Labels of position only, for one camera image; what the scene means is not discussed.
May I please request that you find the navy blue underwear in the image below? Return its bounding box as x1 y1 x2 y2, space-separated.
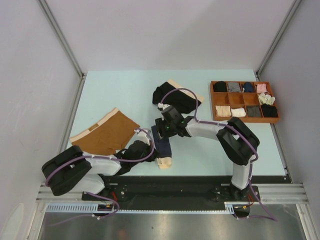
151 125 172 170

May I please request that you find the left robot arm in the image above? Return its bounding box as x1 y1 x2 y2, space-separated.
41 140 159 200

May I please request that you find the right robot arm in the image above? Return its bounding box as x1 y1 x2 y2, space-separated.
155 105 260 201

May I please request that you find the black underwear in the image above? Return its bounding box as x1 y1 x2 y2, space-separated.
152 79 196 114

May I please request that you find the brown boxer underwear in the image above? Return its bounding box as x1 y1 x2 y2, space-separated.
69 108 139 156

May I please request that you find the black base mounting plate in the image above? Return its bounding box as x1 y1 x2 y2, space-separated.
81 176 260 207

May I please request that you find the rolled beige garment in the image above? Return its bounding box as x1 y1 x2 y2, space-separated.
215 105 232 117

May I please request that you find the rolled black garment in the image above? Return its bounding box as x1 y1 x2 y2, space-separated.
261 104 279 118
213 81 228 93

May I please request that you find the rolled white garment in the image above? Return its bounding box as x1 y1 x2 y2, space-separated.
231 107 247 118

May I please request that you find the rolled grey striped garment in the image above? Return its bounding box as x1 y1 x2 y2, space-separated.
227 82 242 93

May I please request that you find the rolled dark grey garment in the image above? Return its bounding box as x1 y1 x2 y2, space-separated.
246 105 262 118

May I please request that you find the wooden compartment tray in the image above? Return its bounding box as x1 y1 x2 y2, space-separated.
209 81 281 124

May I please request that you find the rolled navy garment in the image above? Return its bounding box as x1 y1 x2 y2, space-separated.
242 82 255 93

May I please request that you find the rolled cream garment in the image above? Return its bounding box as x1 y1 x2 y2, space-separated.
258 93 276 106

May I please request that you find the rolled pink garment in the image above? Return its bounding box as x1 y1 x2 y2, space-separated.
256 83 268 93

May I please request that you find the rolled black garment front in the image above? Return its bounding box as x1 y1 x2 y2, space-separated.
261 104 279 118

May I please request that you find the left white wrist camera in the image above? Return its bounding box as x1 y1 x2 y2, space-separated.
134 128 151 145

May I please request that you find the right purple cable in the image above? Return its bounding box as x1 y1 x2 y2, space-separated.
159 87 277 222

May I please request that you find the purple cable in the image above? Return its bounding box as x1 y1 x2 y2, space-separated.
44 127 157 227
159 87 277 222

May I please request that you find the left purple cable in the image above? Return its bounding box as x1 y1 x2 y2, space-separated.
44 127 157 227

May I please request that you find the white slotted cable duct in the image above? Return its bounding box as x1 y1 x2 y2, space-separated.
46 202 248 214

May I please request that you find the left aluminium frame post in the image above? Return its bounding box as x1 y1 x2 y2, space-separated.
37 0 87 78

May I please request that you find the aluminium frame post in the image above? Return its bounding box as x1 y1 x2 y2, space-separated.
37 0 87 78
255 0 304 78

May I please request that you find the right aluminium frame post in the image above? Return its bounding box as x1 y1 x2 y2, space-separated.
255 0 304 78

